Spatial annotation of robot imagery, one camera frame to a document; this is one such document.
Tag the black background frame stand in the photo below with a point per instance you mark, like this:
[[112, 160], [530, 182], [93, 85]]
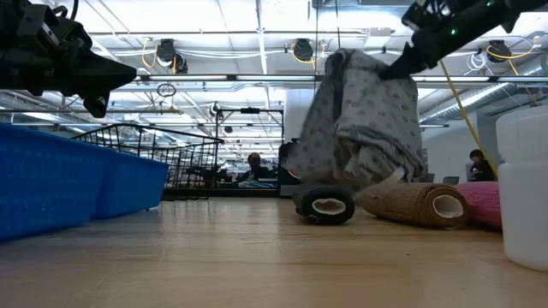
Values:
[[250, 110]]

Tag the white plastic bottle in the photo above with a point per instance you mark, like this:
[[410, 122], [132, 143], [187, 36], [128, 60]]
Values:
[[526, 205]]

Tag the person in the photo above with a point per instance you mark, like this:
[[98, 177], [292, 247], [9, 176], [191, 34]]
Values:
[[255, 169], [481, 167]]

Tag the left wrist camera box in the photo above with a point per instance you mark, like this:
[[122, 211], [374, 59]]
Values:
[[36, 23]]

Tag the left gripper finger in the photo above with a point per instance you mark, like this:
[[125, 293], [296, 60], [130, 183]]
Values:
[[96, 107], [103, 75]]

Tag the tan bandage roll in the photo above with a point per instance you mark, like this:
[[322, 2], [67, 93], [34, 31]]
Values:
[[398, 203]]

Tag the black bandage roll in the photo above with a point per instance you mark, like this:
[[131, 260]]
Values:
[[308, 205]]

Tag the black first aid kit bag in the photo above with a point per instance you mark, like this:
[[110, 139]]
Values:
[[286, 179]]

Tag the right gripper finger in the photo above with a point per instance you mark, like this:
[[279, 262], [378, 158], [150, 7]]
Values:
[[404, 64]]

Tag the blue plastic basket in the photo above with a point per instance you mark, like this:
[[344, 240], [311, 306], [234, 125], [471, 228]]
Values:
[[43, 179], [132, 184]]

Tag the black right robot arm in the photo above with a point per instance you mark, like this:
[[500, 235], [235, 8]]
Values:
[[526, 6]]

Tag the grey patterned hospital gown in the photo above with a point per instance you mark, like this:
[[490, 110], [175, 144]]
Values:
[[364, 124]]

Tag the pink bandage roll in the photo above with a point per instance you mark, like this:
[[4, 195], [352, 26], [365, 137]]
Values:
[[484, 201]]

